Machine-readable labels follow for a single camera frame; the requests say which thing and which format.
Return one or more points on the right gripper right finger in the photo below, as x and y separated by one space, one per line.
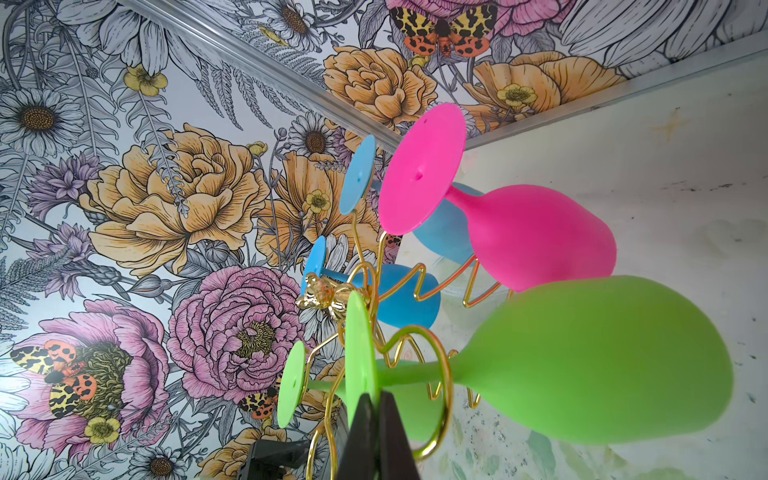
396 461

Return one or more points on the pink wine glass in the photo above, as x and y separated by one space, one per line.
523 235

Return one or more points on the left blue wine glass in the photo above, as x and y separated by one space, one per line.
398 310

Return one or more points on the gold wire wine glass rack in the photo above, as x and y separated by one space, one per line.
333 297

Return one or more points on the green wine glass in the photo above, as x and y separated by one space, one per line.
419 413
602 361

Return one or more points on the back light blue wine glass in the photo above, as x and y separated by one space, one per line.
445 232

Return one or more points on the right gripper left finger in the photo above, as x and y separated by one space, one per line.
359 460

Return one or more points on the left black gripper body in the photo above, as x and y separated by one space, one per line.
268 460

